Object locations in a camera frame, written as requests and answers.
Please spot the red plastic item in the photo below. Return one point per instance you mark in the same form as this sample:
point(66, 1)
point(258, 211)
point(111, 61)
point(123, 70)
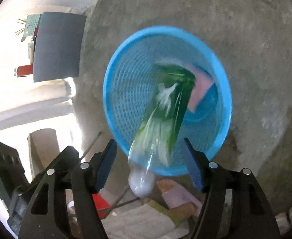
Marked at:
point(100, 201)

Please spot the thin metal rod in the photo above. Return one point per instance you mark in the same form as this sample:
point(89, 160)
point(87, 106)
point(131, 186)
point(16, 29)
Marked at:
point(91, 145)

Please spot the small red box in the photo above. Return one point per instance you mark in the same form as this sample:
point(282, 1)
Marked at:
point(36, 33)

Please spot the red bottle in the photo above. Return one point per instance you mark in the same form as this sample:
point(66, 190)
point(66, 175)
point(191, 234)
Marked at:
point(25, 70)

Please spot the blue plastic mesh basket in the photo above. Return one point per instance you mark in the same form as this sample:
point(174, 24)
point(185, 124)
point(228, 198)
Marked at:
point(126, 92)

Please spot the bagged green leafy vegetable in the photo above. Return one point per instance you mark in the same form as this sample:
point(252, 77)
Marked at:
point(168, 99)

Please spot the white cloth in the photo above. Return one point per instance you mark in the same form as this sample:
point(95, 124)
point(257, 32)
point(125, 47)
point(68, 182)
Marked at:
point(136, 221)

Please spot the cardboard box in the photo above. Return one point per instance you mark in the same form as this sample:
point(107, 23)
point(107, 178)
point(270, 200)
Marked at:
point(42, 147)

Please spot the grey cabinet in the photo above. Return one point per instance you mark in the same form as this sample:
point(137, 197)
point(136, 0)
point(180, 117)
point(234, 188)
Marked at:
point(59, 47)

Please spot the white container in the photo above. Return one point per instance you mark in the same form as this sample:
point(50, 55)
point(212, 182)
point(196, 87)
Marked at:
point(31, 52)

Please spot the bundle of wooden sticks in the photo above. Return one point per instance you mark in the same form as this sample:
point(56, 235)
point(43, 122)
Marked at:
point(21, 31)

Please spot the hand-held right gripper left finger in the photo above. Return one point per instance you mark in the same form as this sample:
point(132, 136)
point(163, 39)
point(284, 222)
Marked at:
point(106, 165)

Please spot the person's foot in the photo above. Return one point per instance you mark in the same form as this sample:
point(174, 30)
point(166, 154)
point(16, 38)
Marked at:
point(173, 191)

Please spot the green perforated holder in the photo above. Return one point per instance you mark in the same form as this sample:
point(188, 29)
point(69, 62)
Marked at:
point(32, 25)

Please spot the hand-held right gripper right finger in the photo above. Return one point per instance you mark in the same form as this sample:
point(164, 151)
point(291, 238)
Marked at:
point(193, 169)

